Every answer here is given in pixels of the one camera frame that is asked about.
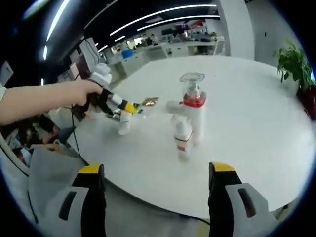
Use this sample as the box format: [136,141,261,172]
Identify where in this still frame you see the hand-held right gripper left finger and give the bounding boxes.
[40,163,107,237]

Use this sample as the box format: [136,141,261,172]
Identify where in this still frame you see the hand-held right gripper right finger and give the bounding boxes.
[208,161,277,237]

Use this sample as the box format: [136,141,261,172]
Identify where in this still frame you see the white skincare tube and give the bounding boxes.
[118,111,133,136]

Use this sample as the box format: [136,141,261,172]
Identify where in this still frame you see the small white skincare bottle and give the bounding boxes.
[166,100,185,114]
[172,118,194,159]

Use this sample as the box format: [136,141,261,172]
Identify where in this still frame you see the white skincare pump bottle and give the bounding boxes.
[179,72,208,146]

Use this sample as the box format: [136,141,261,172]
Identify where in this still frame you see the person's left hand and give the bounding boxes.
[73,79,104,111]

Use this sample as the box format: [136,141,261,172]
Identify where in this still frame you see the gold foil wrapper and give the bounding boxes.
[143,97,160,107]

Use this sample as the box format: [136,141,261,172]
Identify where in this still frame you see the long ceiling light strip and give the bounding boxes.
[110,3,218,36]
[45,0,72,42]
[137,14,221,32]

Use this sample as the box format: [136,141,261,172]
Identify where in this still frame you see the row of white office desks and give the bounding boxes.
[108,37,227,75]

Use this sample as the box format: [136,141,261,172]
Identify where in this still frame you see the dark red bag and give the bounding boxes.
[296,85,316,121]

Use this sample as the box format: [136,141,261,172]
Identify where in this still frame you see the green potted plant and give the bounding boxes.
[273,38,314,96]

